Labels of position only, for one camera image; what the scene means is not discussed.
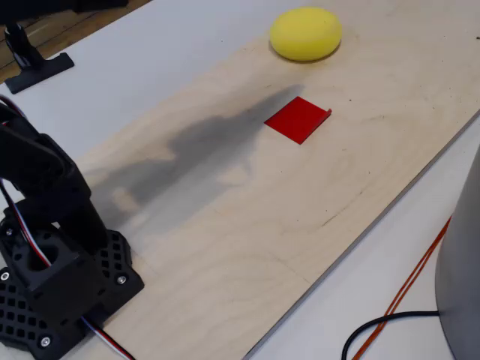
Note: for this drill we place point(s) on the grey cylindrical container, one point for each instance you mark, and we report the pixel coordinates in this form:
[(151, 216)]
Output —
[(461, 262)]

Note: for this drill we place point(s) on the black clamp stand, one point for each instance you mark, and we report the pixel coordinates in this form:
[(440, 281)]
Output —
[(33, 71)]

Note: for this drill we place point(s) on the light plywood board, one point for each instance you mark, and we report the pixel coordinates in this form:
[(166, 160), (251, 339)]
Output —
[(262, 225)]

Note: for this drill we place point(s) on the yellow round sponge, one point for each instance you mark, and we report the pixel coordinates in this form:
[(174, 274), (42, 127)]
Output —
[(305, 33)]

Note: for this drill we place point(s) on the black lattice robot base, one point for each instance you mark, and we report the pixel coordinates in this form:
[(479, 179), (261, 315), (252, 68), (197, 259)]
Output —
[(112, 258)]

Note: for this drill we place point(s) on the red square plate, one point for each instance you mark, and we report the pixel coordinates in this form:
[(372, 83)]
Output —
[(296, 120)]

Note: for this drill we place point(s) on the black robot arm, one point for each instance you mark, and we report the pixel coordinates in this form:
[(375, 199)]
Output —
[(45, 168)]

